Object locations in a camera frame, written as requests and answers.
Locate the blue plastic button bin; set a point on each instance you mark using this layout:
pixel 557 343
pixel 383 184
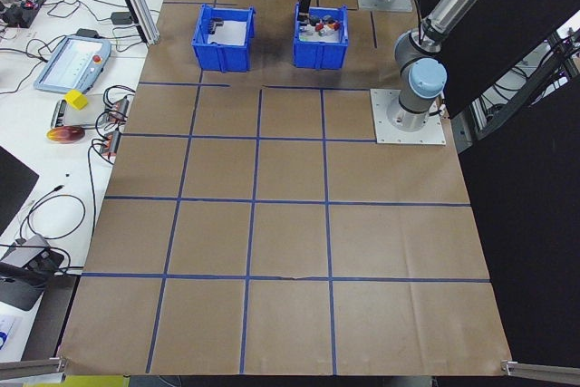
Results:
pixel 321 55

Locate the white paper liner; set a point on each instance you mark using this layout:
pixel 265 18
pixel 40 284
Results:
pixel 233 33

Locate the red button with black body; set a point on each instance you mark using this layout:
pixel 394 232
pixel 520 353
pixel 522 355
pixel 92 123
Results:
pixel 335 23

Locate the grey teach pendant lit screen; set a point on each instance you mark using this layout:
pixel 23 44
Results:
pixel 72 63

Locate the large black cover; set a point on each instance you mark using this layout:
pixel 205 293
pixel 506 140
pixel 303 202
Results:
pixel 521 224

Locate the white booklet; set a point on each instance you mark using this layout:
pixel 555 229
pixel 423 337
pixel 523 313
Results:
pixel 9 332

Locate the metal V-shaped frame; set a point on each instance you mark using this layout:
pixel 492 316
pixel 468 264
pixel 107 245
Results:
pixel 461 133

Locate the aluminium profile bar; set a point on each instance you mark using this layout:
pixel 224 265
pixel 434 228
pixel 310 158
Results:
pixel 31 367
pixel 544 371

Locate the flat black panel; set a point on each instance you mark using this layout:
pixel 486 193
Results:
pixel 13 187

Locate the yellow block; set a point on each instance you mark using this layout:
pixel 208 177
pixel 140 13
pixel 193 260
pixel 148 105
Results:
pixel 75 100

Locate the black bracket part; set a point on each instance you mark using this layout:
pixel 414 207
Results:
pixel 215 24

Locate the black electronics board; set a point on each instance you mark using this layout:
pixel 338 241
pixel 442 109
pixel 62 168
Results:
pixel 20 13

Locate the grey rectangular device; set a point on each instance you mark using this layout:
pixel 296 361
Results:
pixel 58 114

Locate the grey docking hub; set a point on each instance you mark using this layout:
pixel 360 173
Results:
pixel 29 248

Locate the yellow-green board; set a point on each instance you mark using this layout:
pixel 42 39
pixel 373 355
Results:
pixel 95 381

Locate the dark red mushroom button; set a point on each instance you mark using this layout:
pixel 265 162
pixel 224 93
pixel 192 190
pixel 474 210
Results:
pixel 321 26

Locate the red and yellow fruit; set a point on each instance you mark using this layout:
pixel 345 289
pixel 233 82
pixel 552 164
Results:
pixel 65 135

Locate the small parts in bin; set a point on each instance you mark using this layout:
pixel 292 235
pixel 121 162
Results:
pixel 324 39

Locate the black power adapter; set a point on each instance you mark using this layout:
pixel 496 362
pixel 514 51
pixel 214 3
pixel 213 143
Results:
pixel 88 33
pixel 120 19

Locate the blue plastic parts bin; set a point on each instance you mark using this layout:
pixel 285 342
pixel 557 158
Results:
pixel 222 58

